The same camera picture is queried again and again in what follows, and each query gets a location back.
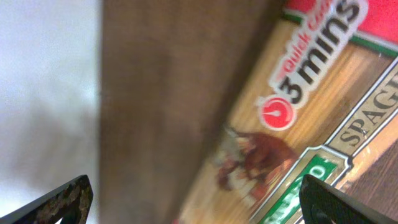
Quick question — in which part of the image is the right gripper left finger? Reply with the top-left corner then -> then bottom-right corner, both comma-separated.
1,175 -> 93,224

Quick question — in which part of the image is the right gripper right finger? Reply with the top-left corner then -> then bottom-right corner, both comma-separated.
299,174 -> 397,224

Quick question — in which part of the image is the San Remo spaghetti packet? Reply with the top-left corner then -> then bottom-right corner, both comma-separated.
176,0 -> 397,223

